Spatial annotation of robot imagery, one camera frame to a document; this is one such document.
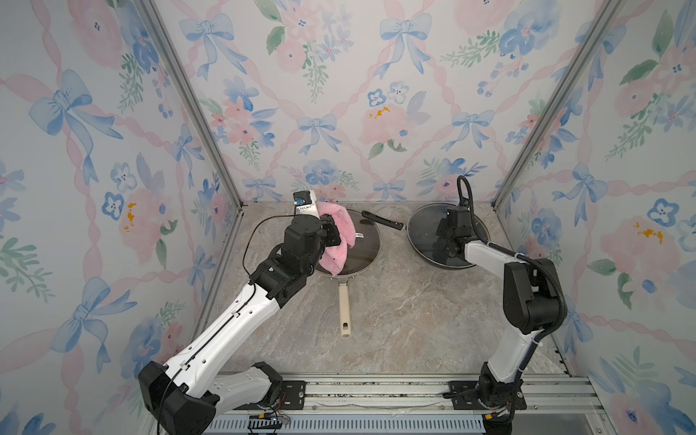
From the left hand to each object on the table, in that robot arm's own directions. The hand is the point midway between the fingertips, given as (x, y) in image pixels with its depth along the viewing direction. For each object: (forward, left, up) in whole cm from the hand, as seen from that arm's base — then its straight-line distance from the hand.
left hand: (331, 213), depth 70 cm
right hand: (+18, -41, -23) cm, 51 cm away
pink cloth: (-11, -1, -5) cm, 12 cm away
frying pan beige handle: (-17, -3, -25) cm, 30 cm away
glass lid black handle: (+23, -33, -32) cm, 52 cm away
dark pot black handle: (+21, -17, -26) cm, 38 cm away
